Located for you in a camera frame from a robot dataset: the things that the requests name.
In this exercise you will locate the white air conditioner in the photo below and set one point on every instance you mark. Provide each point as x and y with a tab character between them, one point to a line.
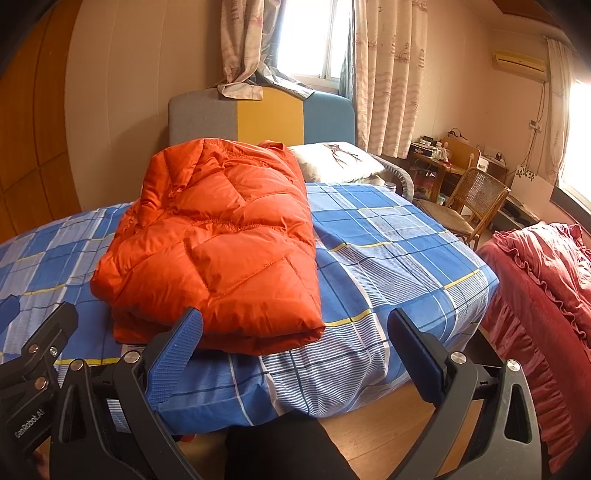
520	65

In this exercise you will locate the grey yellow blue headboard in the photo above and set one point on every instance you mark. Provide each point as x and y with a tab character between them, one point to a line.
278	117

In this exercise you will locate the orange puffer down jacket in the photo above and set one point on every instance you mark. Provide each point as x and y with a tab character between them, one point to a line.
223	227

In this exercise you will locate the wooden wardrobe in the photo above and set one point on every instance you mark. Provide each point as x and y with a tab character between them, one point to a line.
37	184

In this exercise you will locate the blue plaid bed sheet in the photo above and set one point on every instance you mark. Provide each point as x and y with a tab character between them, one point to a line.
376	252

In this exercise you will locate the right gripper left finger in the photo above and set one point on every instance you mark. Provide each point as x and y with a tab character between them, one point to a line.
106	425

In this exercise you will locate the wooden desk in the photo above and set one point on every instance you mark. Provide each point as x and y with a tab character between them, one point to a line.
449	155

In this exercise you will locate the white printed pillow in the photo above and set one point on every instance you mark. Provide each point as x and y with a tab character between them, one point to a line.
335	162

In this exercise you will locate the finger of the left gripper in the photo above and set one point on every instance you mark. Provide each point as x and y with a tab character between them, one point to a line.
40	352

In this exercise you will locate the wicker wooden chair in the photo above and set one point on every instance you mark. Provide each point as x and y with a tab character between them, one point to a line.
472	206

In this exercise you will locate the red ruffled bed cover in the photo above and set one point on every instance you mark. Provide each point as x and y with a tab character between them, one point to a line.
540	317

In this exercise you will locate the pink patterned curtain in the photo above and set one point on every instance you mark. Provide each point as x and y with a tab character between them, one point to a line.
389	57

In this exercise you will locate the black trouser leg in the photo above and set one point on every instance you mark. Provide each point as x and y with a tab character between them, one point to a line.
292	446

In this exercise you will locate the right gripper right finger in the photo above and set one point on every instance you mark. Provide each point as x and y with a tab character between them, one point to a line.
505	442

